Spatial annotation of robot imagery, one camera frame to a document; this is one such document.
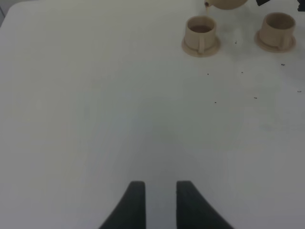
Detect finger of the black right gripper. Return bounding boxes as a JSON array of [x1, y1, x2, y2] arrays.
[[297, 0, 305, 11], [256, 0, 269, 6]]

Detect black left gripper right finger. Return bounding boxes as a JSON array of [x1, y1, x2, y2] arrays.
[[176, 181, 233, 229]]

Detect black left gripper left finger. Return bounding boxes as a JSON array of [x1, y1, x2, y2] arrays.
[[100, 181, 145, 229]]

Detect beige ceramic teapot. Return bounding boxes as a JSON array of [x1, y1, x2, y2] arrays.
[[204, 0, 247, 10]]

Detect right beige teacup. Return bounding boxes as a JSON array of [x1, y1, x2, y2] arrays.
[[259, 12, 296, 50]]

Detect beige teacup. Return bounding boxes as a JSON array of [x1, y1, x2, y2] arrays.
[[184, 16, 216, 54], [259, 12, 296, 50]]

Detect right beige cup saucer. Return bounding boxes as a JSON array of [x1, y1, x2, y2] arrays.
[[254, 31, 296, 53]]

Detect beige cup saucer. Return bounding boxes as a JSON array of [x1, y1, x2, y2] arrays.
[[254, 31, 296, 53], [182, 37, 221, 58]]

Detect left beige teacup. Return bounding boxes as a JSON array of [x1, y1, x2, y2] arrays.
[[184, 16, 216, 54]]

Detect left beige cup saucer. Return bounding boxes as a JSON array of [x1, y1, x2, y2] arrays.
[[182, 37, 221, 58]]

